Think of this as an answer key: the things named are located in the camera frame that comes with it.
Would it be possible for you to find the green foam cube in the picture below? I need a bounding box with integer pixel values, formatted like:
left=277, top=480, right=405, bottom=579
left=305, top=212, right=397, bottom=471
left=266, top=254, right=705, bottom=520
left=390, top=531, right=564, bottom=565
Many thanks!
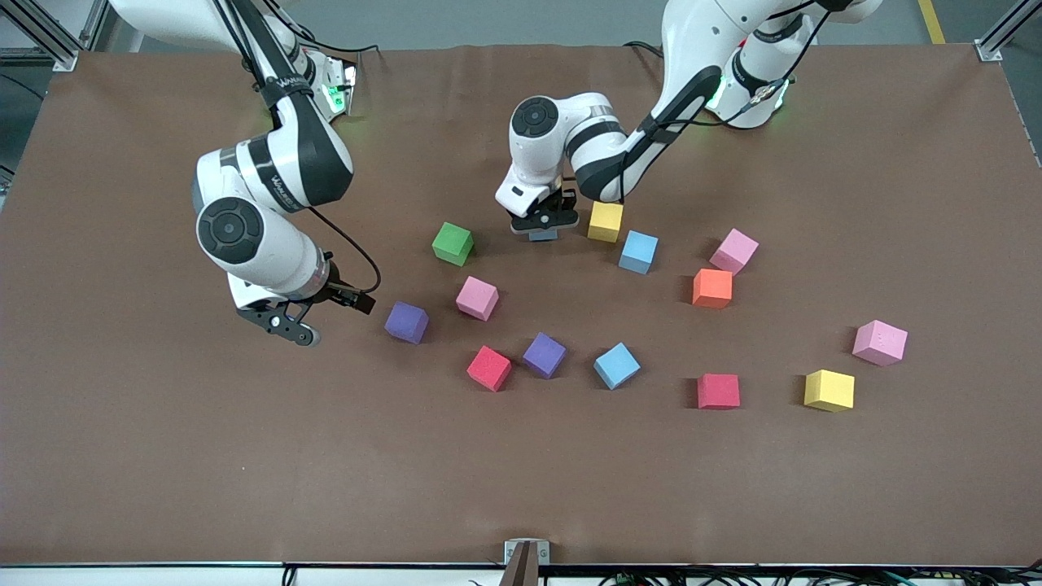
left=431, top=221, right=475, bottom=268

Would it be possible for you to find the aluminium frame profile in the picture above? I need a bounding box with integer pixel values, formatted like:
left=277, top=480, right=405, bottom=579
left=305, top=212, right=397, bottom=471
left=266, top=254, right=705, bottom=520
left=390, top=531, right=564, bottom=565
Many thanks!
left=974, top=0, right=1042, bottom=63
left=0, top=0, right=82, bottom=72

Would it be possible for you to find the purple foam cube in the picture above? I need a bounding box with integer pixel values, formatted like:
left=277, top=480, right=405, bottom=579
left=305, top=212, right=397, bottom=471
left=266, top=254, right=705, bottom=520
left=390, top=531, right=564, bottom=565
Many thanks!
left=522, top=331, right=568, bottom=380
left=384, top=300, right=431, bottom=345

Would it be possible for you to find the red foam cube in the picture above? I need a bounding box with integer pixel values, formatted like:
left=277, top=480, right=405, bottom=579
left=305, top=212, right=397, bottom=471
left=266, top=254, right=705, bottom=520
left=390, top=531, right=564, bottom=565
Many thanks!
left=697, top=374, right=742, bottom=410
left=466, top=345, right=514, bottom=393

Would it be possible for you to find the brown table cover sheet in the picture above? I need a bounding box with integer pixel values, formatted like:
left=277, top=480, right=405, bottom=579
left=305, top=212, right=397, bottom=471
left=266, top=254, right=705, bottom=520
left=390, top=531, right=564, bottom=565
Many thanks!
left=0, top=42, right=1042, bottom=568

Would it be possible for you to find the orange foam cube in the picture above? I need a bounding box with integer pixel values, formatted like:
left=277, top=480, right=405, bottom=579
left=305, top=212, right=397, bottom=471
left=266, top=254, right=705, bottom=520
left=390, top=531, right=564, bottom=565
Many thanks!
left=692, top=269, right=733, bottom=310

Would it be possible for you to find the grey metal bracket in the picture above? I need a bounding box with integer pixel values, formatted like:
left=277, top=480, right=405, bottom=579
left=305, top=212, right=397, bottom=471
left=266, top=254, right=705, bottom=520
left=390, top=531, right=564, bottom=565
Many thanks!
left=503, top=539, right=551, bottom=566

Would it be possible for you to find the white table edge rail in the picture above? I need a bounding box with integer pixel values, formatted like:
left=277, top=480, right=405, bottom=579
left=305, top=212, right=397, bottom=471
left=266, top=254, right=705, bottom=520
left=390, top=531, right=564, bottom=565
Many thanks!
left=0, top=562, right=1042, bottom=586

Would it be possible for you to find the black right camera cable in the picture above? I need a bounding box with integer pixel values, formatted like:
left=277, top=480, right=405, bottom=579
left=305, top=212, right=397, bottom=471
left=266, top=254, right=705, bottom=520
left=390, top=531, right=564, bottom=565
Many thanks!
left=305, top=205, right=383, bottom=295

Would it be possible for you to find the yellow foam cube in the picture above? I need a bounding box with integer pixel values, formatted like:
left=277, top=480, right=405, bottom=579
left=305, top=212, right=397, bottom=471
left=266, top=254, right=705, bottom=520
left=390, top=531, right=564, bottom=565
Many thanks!
left=587, top=201, right=625, bottom=244
left=803, top=369, right=856, bottom=413

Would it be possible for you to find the pink foam cube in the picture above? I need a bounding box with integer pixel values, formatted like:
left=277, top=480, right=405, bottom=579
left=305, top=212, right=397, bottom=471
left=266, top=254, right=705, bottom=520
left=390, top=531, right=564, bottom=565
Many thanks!
left=852, top=319, right=909, bottom=368
left=709, top=228, right=760, bottom=276
left=455, top=275, right=501, bottom=322

